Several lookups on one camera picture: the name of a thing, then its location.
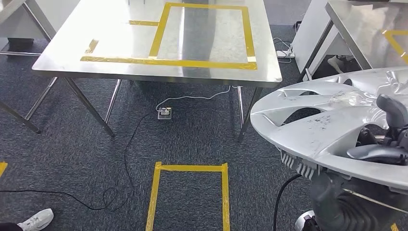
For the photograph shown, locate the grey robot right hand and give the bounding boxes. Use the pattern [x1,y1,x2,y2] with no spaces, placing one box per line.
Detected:
[310,94,408,231]

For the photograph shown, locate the silver wheel hubcap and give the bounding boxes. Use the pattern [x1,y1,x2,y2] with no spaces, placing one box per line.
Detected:
[250,66,408,215]

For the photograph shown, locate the steel workbench table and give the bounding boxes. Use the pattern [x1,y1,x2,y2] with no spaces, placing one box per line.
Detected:
[32,0,283,142]

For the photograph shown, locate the yellow tape strip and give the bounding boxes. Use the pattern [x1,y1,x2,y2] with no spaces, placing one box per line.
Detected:
[382,29,408,64]
[129,19,160,27]

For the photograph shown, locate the person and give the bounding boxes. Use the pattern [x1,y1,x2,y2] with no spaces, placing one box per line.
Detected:
[327,54,355,75]
[0,208,55,231]

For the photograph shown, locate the white cabinet panel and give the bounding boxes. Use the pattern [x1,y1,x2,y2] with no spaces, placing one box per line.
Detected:
[292,0,351,76]

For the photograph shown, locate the white power strip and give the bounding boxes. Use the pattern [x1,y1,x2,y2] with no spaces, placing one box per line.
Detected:
[275,48,295,60]

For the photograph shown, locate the yellow floor tape outline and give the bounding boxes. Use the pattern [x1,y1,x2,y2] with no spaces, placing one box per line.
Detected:
[145,162,231,231]

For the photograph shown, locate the steel floor socket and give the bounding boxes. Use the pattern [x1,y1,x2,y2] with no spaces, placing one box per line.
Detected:
[157,107,173,120]

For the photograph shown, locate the yellow tape rectangle outline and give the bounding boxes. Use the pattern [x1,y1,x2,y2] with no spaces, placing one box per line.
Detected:
[80,2,258,71]

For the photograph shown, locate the short yellow tape piece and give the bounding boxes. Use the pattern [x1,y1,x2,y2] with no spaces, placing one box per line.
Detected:
[84,38,100,54]

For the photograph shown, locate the black box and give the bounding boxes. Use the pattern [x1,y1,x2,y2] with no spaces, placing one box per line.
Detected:
[8,38,35,51]

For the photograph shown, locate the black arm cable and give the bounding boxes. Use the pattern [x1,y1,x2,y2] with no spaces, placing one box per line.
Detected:
[273,173,302,231]

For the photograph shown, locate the white floor cable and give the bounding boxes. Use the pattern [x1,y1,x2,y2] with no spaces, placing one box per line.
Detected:
[155,85,232,111]

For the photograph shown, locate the black floor cable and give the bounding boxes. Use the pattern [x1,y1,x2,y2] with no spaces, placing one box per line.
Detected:
[0,111,157,212]

